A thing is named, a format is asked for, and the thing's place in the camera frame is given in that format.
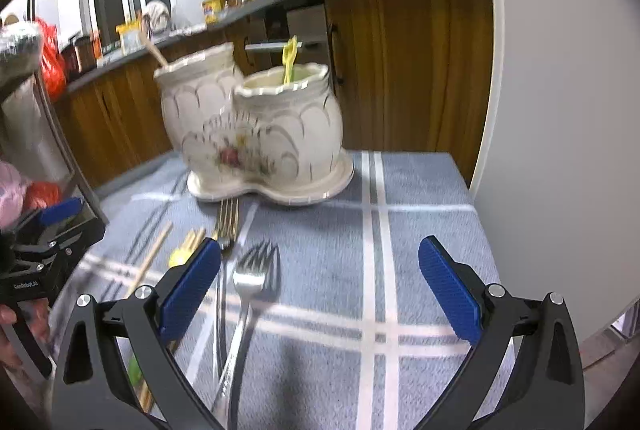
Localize stainless steel oven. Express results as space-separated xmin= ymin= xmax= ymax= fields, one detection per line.
xmin=244 ymin=5 xmax=330 ymax=72

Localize yellow green plastic fork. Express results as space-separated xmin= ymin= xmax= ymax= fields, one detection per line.
xmin=282 ymin=36 xmax=298 ymax=86

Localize brown thermos pot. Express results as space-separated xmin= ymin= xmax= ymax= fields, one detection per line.
xmin=61 ymin=32 xmax=98 ymax=80

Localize cream ceramic utensil holder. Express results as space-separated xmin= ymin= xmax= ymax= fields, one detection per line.
xmin=154 ymin=42 xmax=354 ymax=206

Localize red plastic bag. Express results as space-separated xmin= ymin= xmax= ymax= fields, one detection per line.
xmin=36 ymin=18 xmax=66 ymax=102

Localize person left hand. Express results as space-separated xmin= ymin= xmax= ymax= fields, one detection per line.
xmin=0 ymin=298 xmax=50 ymax=369

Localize blue striped table cloth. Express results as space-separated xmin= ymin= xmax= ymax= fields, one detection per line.
xmin=50 ymin=152 xmax=499 ymax=429

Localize wooden base cabinets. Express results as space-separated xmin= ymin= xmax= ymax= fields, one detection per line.
xmin=55 ymin=0 xmax=494 ymax=187

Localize yellow food package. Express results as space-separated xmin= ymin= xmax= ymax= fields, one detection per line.
xmin=116 ymin=20 xmax=142 ymax=56

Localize silver metal fork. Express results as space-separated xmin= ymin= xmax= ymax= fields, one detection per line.
xmin=212 ymin=241 xmax=279 ymax=429

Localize gold metal fork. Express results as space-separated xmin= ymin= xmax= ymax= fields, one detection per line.
xmin=213 ymin=198 xmax=240 ymax=379

